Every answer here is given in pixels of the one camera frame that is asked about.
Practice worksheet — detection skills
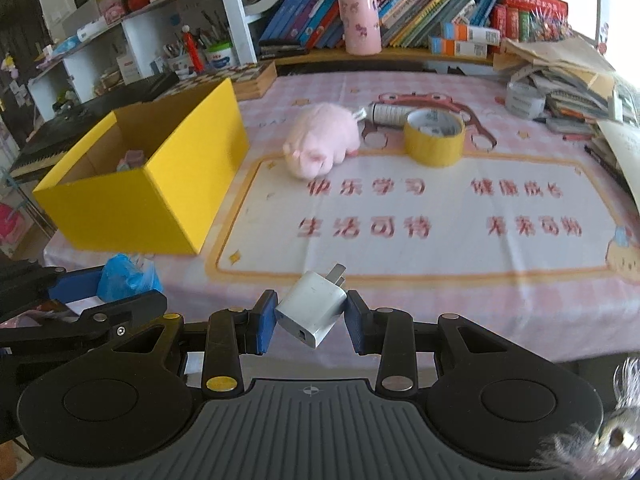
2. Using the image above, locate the blue plastic packet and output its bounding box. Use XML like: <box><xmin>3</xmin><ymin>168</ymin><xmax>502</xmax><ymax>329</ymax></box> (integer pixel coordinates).
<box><xmin>96</xmin><ymin>254</ymin><xmax>163</xmax><ymax>302</ymax></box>

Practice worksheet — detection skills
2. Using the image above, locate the small white charger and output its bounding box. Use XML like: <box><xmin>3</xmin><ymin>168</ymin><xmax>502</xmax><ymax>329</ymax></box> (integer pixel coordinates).
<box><xmin>276</xmin><ymin>263</ymin><xmax>346</xmax><ymax>349</ymax></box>

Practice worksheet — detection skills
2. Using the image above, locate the grey toy truck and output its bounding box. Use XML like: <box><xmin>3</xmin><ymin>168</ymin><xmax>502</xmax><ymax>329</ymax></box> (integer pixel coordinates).
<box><xmin>116</xmin><ymin>150</ymin><xmax>146</xmax><ymax>172</ymax></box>

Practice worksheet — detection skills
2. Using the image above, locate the yellow tape roll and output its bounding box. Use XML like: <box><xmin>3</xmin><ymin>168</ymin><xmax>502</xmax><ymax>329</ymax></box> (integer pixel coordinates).
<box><xmin>404</xmin><ymin>108</ymin><xmax>465</xmax><ymax>168</ymax></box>

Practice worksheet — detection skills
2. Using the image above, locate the pink plush pig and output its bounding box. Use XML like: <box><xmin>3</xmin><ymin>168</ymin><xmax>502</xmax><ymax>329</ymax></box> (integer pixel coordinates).
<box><xmin>282</xmin><ymin>103</ymin><xmax>361</xmax><ymax>180</ymax></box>

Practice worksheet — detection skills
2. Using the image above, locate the white spray bottle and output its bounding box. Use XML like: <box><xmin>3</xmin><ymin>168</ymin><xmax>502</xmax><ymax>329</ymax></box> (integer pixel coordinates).
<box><xmin>352</xmin><ymin>103</ymin><xmax>416</xmax><ymax>128</ymax></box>

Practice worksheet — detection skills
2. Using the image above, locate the yellow cardboard box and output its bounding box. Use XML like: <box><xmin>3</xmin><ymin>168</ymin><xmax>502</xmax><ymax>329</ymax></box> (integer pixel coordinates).
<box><xmin>34</xmin><ymin>80</ymin><xmax>250</xmax><ymax>255</ymax></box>

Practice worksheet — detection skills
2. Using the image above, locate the black electronic keyboard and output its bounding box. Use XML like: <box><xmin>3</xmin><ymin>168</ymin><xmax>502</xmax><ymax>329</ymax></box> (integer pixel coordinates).
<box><xmin>9</xmin><ymin>72</ymin><xmax>179</xmax><ymax>182</ymax></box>

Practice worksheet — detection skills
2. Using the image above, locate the pink checkered tablecloth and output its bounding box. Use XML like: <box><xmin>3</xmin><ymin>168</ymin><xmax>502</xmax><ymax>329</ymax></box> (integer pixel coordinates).
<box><xmin>47</xmin><ymin>73</ymin><xmax>639</xmax><ymax>361</ymax></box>

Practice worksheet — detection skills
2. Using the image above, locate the chessboard box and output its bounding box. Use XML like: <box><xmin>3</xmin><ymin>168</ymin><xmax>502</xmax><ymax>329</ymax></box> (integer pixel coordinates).
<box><xmin>163</xmin><ymin>61</ymin><xmax>278</xmax><ymax>101</ymax></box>

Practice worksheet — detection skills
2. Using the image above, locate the white tape roll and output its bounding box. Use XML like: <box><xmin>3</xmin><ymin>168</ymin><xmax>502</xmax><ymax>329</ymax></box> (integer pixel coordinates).
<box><xmin>506</xmin><ymin>82</ymin><xmax>546</xmax><ymax>120</ymax></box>

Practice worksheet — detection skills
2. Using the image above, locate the white jar green lid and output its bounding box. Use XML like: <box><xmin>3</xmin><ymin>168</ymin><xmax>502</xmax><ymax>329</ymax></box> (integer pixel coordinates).
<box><xmin>205</xmin><ymin>41</ymin><xmax>238</xmax><ymax>70</ymax></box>

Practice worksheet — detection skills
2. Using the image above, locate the white bookshelf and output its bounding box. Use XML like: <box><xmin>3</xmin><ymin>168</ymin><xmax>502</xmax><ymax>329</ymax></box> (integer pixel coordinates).
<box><xmin>27</xmin><ymin>0</ymin><xmax>601</xmax><ymax>122</ymax></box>

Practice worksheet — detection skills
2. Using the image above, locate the stack of papers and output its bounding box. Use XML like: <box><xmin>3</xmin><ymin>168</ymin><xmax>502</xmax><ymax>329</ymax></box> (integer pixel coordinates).
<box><xmin>492</xmin><ymin>37</ymin><xmax>639</xmax><ymax>200</ymax></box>

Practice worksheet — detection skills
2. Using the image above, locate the pink cylinder cup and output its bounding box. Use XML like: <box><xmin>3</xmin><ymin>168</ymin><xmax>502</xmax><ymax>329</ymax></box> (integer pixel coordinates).
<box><xmin>338</xmin><ymin>0</ymin><xmax>382</xmax><ymax>56</ymax></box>

